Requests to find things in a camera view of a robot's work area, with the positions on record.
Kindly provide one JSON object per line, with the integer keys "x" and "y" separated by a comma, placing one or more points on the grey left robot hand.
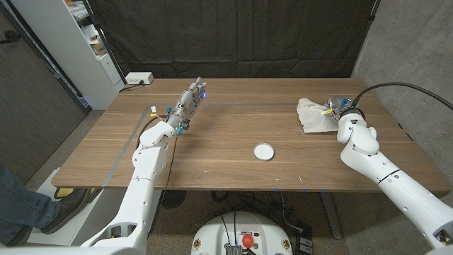
{"x": 187, "y": 104}

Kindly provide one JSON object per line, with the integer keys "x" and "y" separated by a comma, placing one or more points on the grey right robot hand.
{"x": 338, "y": 104}

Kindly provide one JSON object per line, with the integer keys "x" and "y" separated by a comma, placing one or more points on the white paper towel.
{"x": 315, "y": 117}

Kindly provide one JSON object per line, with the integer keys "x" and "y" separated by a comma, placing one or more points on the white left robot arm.
{"x": 141, "y": 177}

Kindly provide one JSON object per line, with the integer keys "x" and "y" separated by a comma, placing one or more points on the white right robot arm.
{"x": 389, "y": 166}

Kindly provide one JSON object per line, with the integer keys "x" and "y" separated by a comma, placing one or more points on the white round jar lid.
{"x": 264, "y": 152}

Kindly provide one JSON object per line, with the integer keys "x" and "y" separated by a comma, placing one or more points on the white power strip box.
{"x": 138, "y": 78}

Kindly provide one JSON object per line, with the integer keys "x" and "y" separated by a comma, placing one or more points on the grey tape line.
{"x": 127, "y": 145}

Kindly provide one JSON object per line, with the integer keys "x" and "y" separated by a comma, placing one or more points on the black round floor disc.
{"x": 172, "y": 199}

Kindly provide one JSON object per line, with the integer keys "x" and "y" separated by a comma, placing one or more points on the black stand pole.
{"x": 106, "y": 42}

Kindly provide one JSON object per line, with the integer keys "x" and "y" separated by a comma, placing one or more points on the cardboard box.
{"x": 98, "y": 47}

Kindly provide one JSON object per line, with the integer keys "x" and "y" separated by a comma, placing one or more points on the grey metal table leg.
{"x": 331, "y": 216}

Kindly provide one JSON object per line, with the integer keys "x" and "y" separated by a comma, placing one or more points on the white shelf cabinet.
{"x": 70, "y": 49}

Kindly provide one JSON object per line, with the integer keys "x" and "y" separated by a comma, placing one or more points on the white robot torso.
{"x": 240, "y": 226}

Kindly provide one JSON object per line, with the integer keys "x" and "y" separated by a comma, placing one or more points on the black floor power strip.
{"x": 304, "y": 242}

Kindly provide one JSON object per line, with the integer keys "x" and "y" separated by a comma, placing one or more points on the red emergency stop button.
{"x": 247, "y": 241}

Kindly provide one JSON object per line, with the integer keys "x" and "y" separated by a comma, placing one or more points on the dark brown shoe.
{"x": 67, "y": 209}

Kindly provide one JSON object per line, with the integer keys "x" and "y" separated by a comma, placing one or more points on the person's leg in jeans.
{"x": 21, "y": 209}

